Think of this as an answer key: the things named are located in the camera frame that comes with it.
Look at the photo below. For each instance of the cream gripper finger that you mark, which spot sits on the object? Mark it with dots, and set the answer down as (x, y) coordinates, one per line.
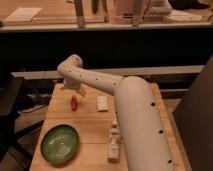
(81, 91)

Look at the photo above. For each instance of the white plastic bottle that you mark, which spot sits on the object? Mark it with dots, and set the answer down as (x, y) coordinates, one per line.
(114, 143)

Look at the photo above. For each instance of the red pepper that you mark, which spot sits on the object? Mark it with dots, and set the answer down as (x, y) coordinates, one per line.
(74, 104)

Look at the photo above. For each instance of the white sponge block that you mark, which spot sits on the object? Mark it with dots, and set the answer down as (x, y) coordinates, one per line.
(102, 103)

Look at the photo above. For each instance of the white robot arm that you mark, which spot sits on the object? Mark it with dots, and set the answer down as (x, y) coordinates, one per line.
(145, 142)

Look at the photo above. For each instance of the white paper sheet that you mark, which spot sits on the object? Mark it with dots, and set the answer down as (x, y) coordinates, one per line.
(23, 14)

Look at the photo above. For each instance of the green plate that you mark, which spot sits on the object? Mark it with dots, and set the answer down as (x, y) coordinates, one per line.
(60, 144)

